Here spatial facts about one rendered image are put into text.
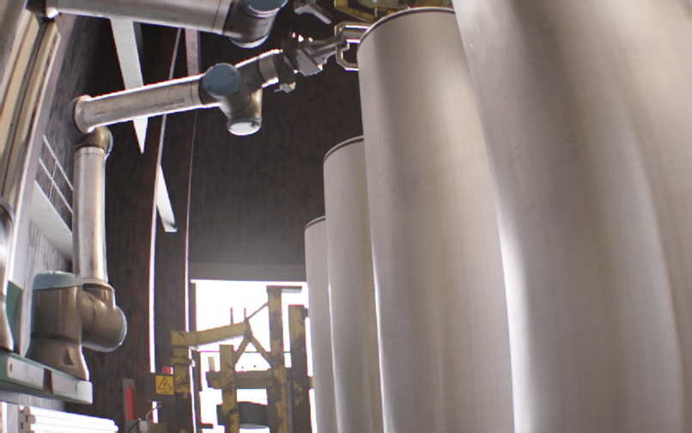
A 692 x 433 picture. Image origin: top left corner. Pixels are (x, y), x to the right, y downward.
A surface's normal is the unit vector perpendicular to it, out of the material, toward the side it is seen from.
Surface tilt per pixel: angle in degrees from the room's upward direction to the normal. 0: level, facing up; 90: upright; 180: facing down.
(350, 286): 90
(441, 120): 90
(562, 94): 90
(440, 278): 90
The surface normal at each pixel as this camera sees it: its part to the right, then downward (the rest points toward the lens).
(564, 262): -0.84, -0.15
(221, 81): -0.13, -0.36
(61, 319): 0.68, -0.31
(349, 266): -0.64, -0.25
